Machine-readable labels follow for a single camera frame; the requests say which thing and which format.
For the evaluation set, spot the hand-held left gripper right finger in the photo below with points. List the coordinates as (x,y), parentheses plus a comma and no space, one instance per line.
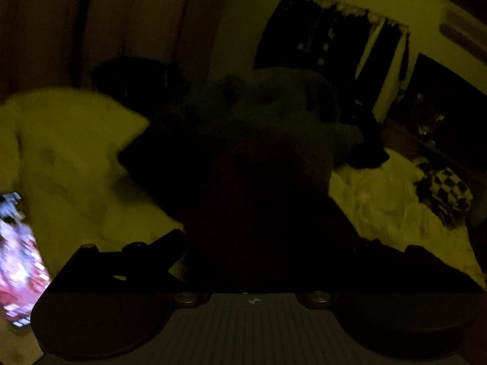
(380,264)

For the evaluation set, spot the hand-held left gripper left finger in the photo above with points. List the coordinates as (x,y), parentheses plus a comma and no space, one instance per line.
(167,246)

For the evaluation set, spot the dark red garment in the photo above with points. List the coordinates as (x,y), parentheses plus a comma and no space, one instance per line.
(258,216)

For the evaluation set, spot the white leaf-print bedspread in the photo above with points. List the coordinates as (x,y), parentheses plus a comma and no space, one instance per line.
(380,205)

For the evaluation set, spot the black white checkered cloth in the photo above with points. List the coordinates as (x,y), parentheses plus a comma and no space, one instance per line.
(445,194)

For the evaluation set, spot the pale pillow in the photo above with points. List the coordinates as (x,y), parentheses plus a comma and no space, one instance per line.
(64,129)

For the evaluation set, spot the dark cushion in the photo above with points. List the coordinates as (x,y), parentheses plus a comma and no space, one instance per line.
(129,76)

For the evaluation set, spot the grey blanket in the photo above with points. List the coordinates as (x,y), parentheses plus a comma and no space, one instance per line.
(266,99)

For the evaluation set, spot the dark cabinet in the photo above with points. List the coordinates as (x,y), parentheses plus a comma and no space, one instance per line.
(449,95)

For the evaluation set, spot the wooden wardrobe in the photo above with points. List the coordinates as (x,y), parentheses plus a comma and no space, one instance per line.
(114,15)

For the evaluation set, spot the wall air conditioner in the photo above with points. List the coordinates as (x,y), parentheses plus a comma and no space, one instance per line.
(464,30)

